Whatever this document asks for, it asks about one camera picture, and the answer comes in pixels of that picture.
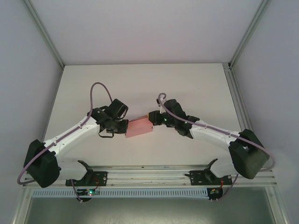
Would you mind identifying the pink cloth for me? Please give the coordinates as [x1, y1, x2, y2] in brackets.
[125, 116, 154, 140]

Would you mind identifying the left green circuit board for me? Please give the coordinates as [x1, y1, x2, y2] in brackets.
[78, 188, 100, 196]

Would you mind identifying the black cable loop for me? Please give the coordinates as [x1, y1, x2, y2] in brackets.
[98, 131, 115, 139]

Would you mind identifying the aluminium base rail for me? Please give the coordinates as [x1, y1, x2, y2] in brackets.
[22, 164, 278, 188]

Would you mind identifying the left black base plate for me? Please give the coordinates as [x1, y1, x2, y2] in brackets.
[65, 171, 108, 187]

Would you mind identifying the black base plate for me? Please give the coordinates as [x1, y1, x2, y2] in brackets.
[65, 171, 108, 187]
[190, 170, 233, 187]

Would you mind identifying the aluminium side rail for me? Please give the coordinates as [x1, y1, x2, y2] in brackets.
[223, 63, 261, 168]

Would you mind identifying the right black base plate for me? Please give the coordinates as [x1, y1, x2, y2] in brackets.
[190, 170, 233, 187]

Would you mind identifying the white slotted cable duct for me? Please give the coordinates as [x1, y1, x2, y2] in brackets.
[32, 188, 208, 199]

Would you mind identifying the left aluminium frame post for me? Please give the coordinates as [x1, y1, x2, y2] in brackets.
[23, 0, 65, 70]

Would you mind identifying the aluminium frame post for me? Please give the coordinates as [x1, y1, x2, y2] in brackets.
[23, 0, 65, 70]
[228, 0, 269, 70]

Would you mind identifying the right aluminium frame post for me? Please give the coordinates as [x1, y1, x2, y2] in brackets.
[228, 0, 269, 70]

